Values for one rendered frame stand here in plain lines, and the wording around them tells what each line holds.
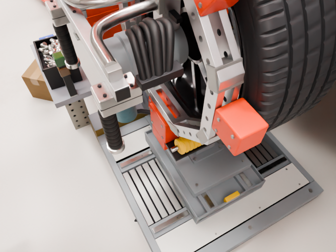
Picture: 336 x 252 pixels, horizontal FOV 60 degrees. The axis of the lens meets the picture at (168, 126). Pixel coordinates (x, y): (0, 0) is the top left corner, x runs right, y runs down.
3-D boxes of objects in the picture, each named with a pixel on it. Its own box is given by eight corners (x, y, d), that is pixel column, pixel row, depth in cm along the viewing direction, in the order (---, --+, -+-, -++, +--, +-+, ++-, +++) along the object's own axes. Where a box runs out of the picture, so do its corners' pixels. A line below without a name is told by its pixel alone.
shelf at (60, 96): (95, 94, 127) (93, 89, 124) (56, 108, 122) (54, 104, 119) (65, 39, 149) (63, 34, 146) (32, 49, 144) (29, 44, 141)
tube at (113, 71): (199, 50, 59) (204, 1, 50) (110, 83, 53) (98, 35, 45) (158, 6, 68) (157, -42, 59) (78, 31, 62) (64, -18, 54)
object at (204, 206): (261, 188, 137) (266, 179, 129) (196, 225, 127) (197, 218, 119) (203, 115, 163) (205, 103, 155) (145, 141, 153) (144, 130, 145)
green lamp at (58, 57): (68, 64, 108) (65, 56, 105) (57, 68, 107) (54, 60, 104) (64, 58, 110) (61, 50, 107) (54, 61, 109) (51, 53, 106)
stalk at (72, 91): (78, 95, 122) (64, 57, 106) (70, 98, 121) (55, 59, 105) (75, 90, 124) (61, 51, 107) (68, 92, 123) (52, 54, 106)
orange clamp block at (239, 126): (237, 115, 70) (261, 143, 65) (209, 128, 67) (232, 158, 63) (243, 95, 64) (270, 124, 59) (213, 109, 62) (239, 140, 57)
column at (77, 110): (92, 123, 170) (73, 69, 136) (75, 130, 167) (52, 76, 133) (86, 111, 175) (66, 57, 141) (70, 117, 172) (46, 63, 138)
